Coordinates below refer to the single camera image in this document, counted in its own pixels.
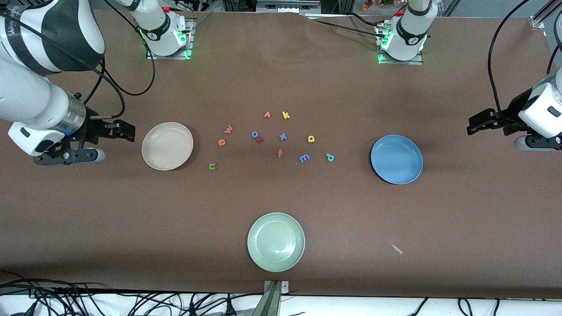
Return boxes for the blue round plate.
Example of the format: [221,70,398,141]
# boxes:
[371,135,424,185]

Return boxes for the metal camera stand bracket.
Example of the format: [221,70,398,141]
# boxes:
[263,280,289,316]

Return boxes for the tangled black cables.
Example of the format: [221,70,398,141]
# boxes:
[0,270,264,316]

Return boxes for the beige round plate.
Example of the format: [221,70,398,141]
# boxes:
[141,122,194,171]

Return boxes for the brown table cover sheet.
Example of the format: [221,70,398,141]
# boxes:
[0,8,562,300]

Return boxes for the black base cable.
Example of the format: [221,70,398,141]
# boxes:
[314,13,387,36]

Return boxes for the grey power strip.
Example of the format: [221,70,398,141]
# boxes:
[256,1,321,11]

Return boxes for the pale green round plate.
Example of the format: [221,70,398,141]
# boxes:
[247,212,306,273]

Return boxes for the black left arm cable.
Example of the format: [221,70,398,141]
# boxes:
[487,0,530,115]

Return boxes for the aluminium frame profile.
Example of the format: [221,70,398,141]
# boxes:
[529,0,562,29]

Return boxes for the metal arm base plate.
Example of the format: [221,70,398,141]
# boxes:
[377,22,425,66]
[146,18,194,60]

